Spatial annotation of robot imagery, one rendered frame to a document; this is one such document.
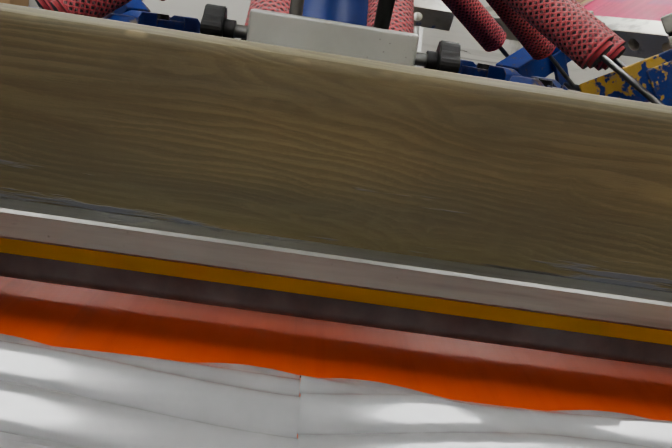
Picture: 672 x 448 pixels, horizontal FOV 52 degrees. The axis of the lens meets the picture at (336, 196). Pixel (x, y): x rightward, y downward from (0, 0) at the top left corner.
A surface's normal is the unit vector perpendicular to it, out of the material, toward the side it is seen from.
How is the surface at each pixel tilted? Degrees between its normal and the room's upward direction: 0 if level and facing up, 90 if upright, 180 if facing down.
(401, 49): 89
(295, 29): 89
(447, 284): 89
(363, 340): 1
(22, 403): 29
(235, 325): 1
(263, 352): 1
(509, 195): 89
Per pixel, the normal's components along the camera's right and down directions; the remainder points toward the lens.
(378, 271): 0.01, 0.22
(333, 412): 0.26, -0.67
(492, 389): 0.15, -0.96
